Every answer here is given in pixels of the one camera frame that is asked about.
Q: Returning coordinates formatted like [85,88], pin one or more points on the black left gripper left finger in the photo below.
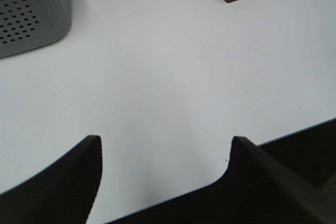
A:
[63,192]

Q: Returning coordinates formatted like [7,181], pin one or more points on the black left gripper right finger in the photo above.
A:
[254,189]

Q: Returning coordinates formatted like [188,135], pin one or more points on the grey perforated laundry basket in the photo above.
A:
[30,24]

